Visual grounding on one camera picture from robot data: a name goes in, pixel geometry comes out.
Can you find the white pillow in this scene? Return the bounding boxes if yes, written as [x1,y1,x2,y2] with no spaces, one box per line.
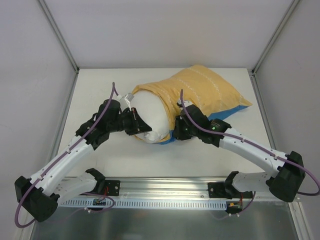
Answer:
[131,90,171,145]

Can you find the blue yellow pikachu pillowcase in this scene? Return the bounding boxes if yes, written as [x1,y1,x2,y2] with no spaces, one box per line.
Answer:
[132,65,252,145]

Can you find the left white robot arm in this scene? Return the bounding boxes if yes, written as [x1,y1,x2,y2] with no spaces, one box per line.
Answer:
[14,98,152,228]

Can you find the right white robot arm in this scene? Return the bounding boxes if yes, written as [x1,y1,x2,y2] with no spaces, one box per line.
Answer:
[172,104,306,203]

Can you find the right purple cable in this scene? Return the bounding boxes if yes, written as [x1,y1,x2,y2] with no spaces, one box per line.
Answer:
[179,89,320,196]

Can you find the purple cable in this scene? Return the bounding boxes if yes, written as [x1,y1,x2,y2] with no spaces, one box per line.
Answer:
[179,89,320,196]
[14,82,121,229]

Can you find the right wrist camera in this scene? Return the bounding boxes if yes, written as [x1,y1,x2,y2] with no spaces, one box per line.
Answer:
[176,99,193,109]

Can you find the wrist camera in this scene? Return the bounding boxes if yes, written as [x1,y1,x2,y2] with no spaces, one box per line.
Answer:
[116,92,135,108]
[176,99,193,109]

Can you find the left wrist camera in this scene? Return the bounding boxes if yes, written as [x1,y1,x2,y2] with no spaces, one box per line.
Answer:
[116,92,135,108]

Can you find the aluminium mounting rail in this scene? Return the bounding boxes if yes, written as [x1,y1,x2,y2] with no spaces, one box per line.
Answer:
[57,176,301,202]

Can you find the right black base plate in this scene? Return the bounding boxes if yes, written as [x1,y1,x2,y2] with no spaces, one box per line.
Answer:
[207,182,253,200]

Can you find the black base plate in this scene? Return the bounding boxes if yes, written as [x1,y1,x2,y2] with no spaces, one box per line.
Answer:
[90,179,121,197]
[207,182,253,200]

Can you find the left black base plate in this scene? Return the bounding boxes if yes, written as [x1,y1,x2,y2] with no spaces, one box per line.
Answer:
[90,179,121,197]

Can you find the white slotted cable duct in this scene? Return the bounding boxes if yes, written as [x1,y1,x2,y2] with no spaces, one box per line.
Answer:
[61,197,227,211]

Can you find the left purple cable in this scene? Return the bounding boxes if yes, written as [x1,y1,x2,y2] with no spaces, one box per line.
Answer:
[14,82,121,229]

